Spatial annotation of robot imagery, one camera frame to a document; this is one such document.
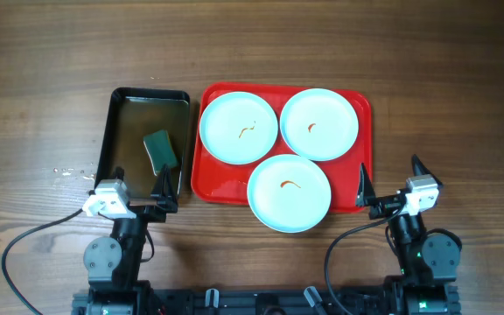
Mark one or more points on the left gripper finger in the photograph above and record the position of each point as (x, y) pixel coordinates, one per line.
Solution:
(163, 189)
(118, 173)

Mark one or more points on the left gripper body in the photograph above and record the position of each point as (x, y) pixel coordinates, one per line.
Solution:
(154, 212)

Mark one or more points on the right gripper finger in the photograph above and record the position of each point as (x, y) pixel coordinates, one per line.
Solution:
(420, 169)
(365, 195)

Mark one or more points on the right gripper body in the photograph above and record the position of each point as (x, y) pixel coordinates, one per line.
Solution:
(385, 207)

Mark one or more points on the green yellow sponge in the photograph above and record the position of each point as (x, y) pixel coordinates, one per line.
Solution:
(160, 151)

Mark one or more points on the light blue plate front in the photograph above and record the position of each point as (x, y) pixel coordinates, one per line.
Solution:
(289, 193)

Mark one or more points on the light blue plate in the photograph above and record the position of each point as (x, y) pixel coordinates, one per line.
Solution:
(238, 128)
(289, 193)
(319, 124)

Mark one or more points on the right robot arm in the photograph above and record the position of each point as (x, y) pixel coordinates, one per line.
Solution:
(428, 259)

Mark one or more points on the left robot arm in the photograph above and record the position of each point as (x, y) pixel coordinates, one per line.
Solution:
(113, 262)

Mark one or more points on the red plastic tray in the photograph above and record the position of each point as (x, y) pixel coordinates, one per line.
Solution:
(217, 182)

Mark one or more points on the black rectangular water tray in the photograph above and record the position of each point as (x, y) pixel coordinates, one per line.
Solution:
(134, 113)

